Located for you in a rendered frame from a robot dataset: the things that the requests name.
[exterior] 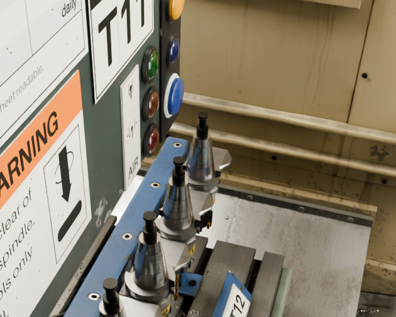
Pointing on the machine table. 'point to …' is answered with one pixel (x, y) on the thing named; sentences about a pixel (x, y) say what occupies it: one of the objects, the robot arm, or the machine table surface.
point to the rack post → (189, 284)
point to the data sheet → (28, 58)
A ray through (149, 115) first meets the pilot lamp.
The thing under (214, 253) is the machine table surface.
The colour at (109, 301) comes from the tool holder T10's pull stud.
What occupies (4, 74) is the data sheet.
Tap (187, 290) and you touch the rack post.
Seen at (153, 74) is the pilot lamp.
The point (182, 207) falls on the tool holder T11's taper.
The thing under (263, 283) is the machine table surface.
